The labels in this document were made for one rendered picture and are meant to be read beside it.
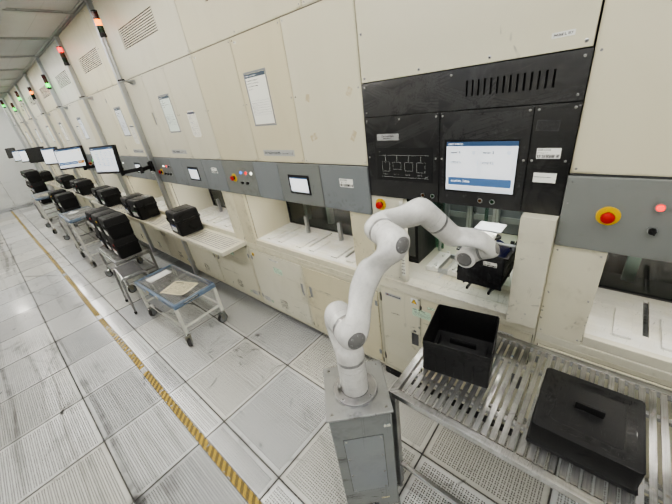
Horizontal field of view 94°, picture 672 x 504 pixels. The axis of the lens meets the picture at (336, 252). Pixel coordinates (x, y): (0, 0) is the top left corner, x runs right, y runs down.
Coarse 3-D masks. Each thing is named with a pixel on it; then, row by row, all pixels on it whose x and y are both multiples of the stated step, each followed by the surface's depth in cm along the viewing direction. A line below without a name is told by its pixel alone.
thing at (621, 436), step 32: (544, 384) 117; (576, 384) 115; (544, 416) 107; (576, 416) 105; (608, 416) 104; (640, 416) 102; (544, 448) 106; (576, 448) 99; (608, 448) 95; (640, 448) 94; (608, 480) 96; (640, 480) 90
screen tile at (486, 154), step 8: (488, 152) 126; (496, 152) 124; (504, 152) 122; (512, 152) 120; (504, 160) 123; (512, 160) 122; (480, 168) 130; (488, 168) 128; (496, 168) 126; (504, 168) 125; (512, 168) 123; (504, 176) 126
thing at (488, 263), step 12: (480, 228) 148; (492, 228) 146; (504, 228) 146; (480, 264) 149; (492, 264) 145; (504, 264) 141; (468, 276) 156; (480, 276) 152; (492, 276) 148; (504, 276) 147; (492, 288) 150
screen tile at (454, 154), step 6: (450, 150) 135; (456, 150) 134; (462, 150) 132; (468, 150) 130; (450, 156) 136; (456, 156) 135; (462, 156) 133; (468, 156) 131; (474, 156) 130; (474, 162) 131; (450, 168) 139; (456, 168) 137; (462, 168) 135; (468, 168) 134; (474, 168) 132; (462, 174) 136; (468, 174) 135; (474, 174) 133
